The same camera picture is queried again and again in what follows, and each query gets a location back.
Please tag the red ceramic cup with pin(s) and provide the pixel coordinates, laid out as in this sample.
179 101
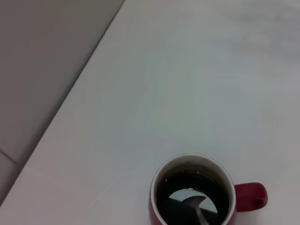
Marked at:
248 192

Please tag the dark coffee liquid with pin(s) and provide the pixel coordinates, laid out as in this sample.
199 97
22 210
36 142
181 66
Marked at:
168 187

